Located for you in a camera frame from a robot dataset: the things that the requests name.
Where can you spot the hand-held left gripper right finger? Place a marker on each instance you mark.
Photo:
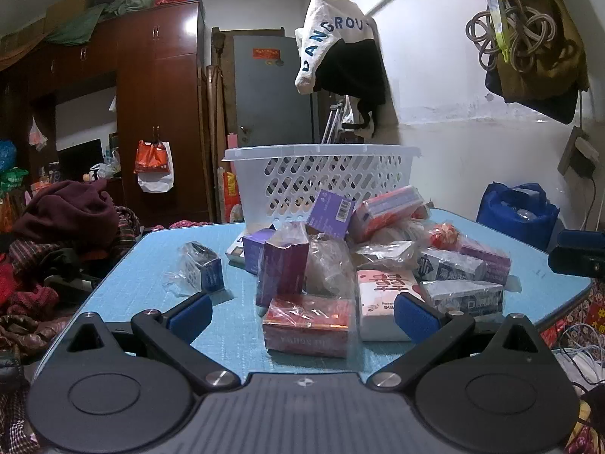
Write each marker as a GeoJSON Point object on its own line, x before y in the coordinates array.
{"type": "Point", "coordinates": [416, 317]}

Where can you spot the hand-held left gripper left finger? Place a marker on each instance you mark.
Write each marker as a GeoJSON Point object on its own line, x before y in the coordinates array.
{"type": "Point", "coordinates": [191, 317]}

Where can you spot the pink white tissue packet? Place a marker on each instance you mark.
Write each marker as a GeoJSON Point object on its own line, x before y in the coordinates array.
{"type": "Point", "coordinates": [378, 302]}

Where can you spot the red box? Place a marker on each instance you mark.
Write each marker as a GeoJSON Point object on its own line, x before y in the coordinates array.
{"type": "Point", "coordinates": [307, 326]}

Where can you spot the white plastic lattice basket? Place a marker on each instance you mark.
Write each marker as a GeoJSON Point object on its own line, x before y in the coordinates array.
{"type": "Point", "coordinates": [321, 152]}

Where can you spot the blue box in clear bag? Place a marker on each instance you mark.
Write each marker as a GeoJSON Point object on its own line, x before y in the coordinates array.
{"type": "Point", "coordinates": [210, 272]}

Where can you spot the blue white tissue packet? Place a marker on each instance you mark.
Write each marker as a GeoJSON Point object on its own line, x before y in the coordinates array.
{"type": "Point", "coordinates": [468, 295]}
{"type": "Point", "coordinates": [449, 265]}

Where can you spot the clear wrapped grey packet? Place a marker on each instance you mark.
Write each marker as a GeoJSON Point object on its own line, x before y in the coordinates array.
{"type": "Point", "coordinates": [383, 251]}

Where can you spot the blue tote bag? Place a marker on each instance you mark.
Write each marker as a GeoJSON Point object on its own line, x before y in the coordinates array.
{"type": "Point", "coordinates": [515, 217]}

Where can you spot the white flat box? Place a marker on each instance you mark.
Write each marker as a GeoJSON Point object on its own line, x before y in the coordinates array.
{"type": "Point", "coordinates": [235, 250]}

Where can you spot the red round snack packet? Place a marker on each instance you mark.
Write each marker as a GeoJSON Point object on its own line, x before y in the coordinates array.
{"type": "Point", "coordinates": [444, 236]}

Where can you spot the purple wrapped packet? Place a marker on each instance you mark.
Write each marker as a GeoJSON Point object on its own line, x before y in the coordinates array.
{"type": "Point", "coordinates": [494, 265]}

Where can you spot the small purple box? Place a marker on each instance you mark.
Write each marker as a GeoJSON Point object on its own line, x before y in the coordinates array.
{"type": "Point", "coordinates": [255, 250]}

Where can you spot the crumpled clear plastic bag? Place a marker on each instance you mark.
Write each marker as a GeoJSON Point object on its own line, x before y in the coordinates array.
{"type": "Point", "coordinates": [331, 265]}

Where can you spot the tall purple carton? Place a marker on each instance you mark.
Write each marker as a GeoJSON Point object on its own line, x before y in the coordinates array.
{"type": "Point", "coordinates": [283, 265]}

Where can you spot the red orange wrapped packet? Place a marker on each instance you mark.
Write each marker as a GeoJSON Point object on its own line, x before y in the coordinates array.
{"type": "Point", "coordinates": [383, 213]}

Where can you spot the pile of dark clothes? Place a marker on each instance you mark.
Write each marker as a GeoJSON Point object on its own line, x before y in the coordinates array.
{"type": "Point", "coordinates": [127, 227]}

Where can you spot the red gold packet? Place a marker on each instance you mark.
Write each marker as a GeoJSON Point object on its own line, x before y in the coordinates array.
{"type": "Point", "coordinates": [231, 198]}

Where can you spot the purple box with barcode label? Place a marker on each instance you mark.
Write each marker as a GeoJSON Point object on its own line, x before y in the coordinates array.
{"type": "Point", "coordinates": [331, 213]}

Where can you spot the dark blue hanging bag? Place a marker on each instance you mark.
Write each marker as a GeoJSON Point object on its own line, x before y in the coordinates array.
{"type": "Point", "coordinates": [562, 108]}

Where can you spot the maroon clothing pile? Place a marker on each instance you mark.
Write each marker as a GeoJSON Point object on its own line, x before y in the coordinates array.
{"type": "Point", "coordinates": [71, 213]}

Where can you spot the orange white plastic bag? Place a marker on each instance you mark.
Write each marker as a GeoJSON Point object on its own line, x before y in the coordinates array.
{"type": "Point", "coordinates": [151, 158]}

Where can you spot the brown hanging bag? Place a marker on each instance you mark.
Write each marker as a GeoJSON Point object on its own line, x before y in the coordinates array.
{"type": "Point", "coordinates": [543, 80]}

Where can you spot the wooden planks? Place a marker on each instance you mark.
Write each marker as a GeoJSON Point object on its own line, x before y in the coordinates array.
{"type": "Point", "coordinates": [217, 127]}

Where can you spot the black television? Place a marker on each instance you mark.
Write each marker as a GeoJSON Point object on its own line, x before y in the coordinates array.
{"type": "Point", "coordinates": [80, 158]}

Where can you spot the folded metal rack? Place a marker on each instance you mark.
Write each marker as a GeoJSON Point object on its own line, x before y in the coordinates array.
{"type": "Point", "coordinates": [333, 123]}

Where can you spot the brown wooden wardrobe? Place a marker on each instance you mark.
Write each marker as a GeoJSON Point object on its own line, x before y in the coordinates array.
{"type": "Point", "coordinates": [175, 104]}

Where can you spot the green plastic bag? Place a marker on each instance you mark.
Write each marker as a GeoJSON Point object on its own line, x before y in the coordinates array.
{"type": "Point", "coordinates": [14, 179]}

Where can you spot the grey door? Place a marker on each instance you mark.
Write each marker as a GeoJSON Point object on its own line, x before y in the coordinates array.
{"type": "Point", "coordinates": [269, 99]}

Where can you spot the small pink white plastic bag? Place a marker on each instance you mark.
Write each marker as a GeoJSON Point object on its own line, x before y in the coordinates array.
{"type": "Point", "coordinates": [37, 137]}

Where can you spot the blue plastic bag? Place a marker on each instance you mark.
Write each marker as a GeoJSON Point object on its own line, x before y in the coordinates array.
{"type": "Point", "coordinates": [5, 153]}

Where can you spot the black hanging garment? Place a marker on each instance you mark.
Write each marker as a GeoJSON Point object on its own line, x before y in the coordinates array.
{"type": "Point", "coordinates": [354, 71]}

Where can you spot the white printed hoodie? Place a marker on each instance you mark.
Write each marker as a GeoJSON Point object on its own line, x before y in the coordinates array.
{"type": "Point", "coordinates": [321, 23]}

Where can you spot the green cloth bundle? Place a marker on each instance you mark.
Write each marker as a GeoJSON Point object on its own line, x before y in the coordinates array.
{"type": "Point", "coordinates": [80, 23]}

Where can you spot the wall socket with charger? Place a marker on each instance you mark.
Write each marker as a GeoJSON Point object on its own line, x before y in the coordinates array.
{"type": "Point", "coordinates": [579, 151]}

